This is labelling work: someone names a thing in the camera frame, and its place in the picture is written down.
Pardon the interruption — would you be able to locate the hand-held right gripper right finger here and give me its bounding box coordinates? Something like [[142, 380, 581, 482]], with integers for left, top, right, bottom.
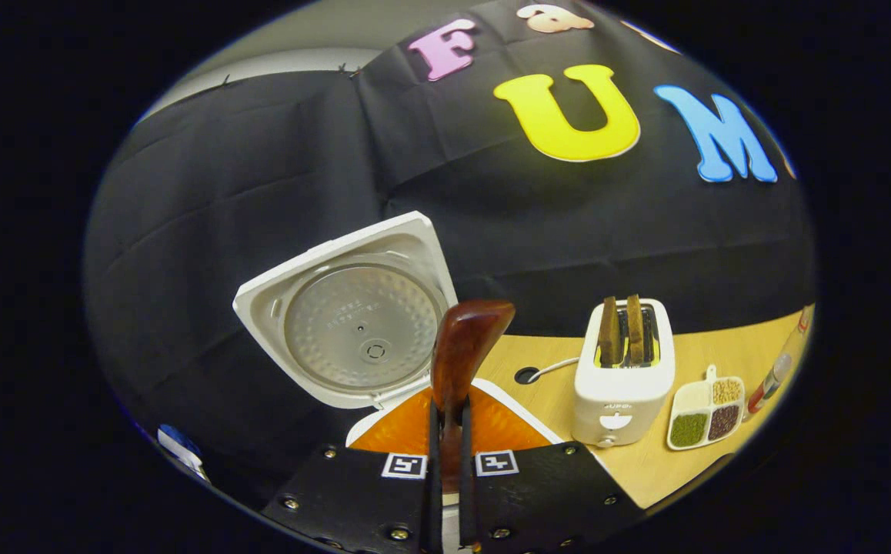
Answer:
[[457, 385, 646, 554]]

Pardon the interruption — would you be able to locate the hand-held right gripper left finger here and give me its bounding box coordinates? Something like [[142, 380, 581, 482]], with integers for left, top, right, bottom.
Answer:
[[261, 385, 442, 554]]

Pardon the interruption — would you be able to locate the white rice cooker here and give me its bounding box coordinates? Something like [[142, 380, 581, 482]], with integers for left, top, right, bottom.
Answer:
[[232, 211, 569, 462]]

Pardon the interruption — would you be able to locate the brown wooden spoon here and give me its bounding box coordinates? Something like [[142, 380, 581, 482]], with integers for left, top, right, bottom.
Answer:
[[430, 299, 516, 493]]

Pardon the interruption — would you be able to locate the white toaster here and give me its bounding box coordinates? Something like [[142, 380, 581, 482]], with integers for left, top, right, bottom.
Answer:
[[573, 298, 676, 449]]

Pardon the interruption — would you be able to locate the white divided bean tray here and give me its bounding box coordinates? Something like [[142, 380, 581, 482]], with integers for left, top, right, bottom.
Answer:
[[666, 365, 746, 452]]

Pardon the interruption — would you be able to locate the blue and white object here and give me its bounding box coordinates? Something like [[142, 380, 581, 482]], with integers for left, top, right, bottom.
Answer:
[[157, 425, 208, 482]]

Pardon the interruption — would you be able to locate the brown bread slice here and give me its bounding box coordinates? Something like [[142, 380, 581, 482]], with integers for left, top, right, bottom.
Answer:
[[626, 294, 646, 364], [598, 296, 623, 366]]

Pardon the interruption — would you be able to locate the clear plastic water bottle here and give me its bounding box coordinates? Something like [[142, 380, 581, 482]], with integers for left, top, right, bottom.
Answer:
[[746, 306, 814, 416]]

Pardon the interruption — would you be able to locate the black backdrop cloth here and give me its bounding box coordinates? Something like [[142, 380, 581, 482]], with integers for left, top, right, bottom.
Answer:
[[84, 0, 817, 509]]

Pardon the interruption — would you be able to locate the white toaster cable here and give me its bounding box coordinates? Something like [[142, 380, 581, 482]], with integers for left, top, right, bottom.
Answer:
[[526, 356, 581, 383]]

